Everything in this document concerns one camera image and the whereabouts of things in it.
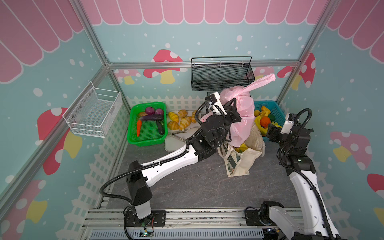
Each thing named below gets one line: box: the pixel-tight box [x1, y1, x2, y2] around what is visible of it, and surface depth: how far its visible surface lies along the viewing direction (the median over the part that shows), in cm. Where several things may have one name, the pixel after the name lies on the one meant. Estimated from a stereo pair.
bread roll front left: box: [167, 120, 180, 130], surface depth 111 cm
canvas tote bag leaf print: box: [217, 123, 266, 178], surface depth 81 cm
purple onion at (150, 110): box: [145, 106, 155, 115], surface depth 115 cm
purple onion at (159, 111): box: [155, 108, 164, 115], surface depth 116 cm
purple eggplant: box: [140, 114, 165, 121], surface depth 114 cm
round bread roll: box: [178, 109, 188, 118], surface depth 119 cm
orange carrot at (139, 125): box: [136, 120, 142, 137], surface depth 112 cm
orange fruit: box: [260, 116, 271, 129], surface depth 105 cm
